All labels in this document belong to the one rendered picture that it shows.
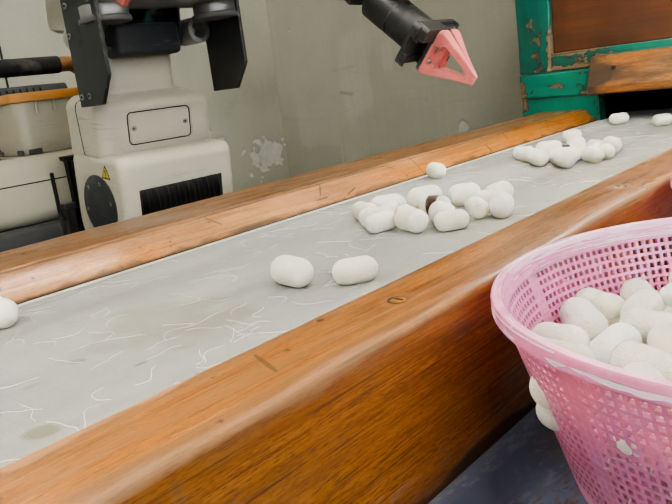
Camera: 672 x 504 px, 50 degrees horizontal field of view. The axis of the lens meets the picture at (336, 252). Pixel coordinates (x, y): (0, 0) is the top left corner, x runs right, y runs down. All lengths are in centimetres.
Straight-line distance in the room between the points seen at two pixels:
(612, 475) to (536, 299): 12
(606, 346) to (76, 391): 26
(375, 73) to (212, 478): 267
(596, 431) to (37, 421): 25
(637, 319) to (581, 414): 10
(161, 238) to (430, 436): 39
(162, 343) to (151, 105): 84
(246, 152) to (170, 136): 191
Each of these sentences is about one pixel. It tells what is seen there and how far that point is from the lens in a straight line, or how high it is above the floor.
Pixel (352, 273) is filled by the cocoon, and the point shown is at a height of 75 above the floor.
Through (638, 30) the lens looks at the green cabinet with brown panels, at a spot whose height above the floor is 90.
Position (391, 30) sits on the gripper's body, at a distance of 108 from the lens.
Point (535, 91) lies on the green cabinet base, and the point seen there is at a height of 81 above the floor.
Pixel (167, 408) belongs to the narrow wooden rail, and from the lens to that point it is 29.
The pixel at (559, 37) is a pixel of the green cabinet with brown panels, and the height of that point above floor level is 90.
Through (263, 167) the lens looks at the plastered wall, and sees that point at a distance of 323.
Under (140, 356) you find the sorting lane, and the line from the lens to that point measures 43.
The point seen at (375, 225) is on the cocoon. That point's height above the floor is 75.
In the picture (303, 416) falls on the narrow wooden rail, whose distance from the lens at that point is 29.
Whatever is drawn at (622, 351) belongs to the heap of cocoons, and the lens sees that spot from 35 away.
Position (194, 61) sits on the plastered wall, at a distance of 304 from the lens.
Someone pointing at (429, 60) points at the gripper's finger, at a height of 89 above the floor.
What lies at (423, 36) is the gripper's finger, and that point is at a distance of 103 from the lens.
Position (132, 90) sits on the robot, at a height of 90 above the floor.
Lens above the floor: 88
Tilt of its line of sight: 13 degrees down
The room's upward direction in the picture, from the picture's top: 7 degrees counter-clockwise
